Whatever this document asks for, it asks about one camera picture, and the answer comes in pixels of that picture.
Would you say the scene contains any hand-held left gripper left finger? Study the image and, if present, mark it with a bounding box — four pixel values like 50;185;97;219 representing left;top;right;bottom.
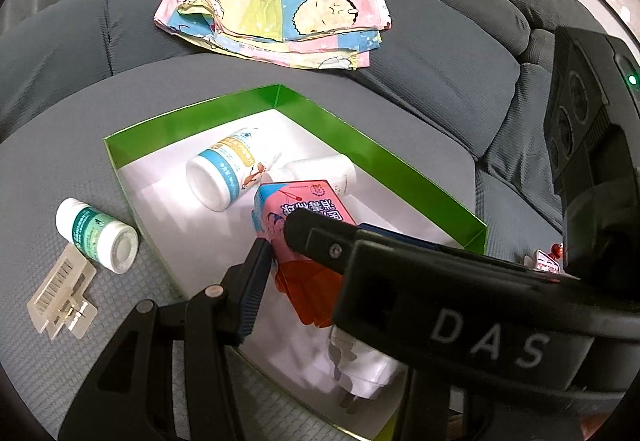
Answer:
60;238;273;441

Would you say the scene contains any plain white bottle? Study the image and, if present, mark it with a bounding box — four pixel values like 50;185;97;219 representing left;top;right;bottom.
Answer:
277;155;358;197

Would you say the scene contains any pink orange carton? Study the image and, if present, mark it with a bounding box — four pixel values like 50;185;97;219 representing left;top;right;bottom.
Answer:
250;180;358;328

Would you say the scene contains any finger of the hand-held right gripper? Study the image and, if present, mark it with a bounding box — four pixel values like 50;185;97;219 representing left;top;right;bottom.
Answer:
282;210;363;278
359;222;466;253

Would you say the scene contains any green cardboard box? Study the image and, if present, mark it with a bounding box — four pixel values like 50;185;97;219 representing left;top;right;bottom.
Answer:
102;84;488;441

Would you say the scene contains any grey sofa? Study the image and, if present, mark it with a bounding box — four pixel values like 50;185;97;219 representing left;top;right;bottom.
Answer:
0;0;640;441

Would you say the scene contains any white bottle green label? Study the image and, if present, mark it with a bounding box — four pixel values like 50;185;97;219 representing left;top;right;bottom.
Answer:
55;198;140;275

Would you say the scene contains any small red toy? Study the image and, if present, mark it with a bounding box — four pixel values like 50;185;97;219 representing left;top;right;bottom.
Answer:
530;241;566;274

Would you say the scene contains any white bottle blue orange label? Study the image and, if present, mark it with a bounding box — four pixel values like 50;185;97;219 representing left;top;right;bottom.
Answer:
185;127;281;212

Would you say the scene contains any cartoon printed folded cloth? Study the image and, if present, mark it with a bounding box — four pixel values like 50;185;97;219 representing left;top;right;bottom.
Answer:
152;0;393;71

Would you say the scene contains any white plug adapter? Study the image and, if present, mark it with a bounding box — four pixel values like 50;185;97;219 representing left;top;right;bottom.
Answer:
325;326;407;414

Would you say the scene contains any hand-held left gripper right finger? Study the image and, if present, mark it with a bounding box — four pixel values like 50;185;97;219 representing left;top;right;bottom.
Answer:
395;366;501;441

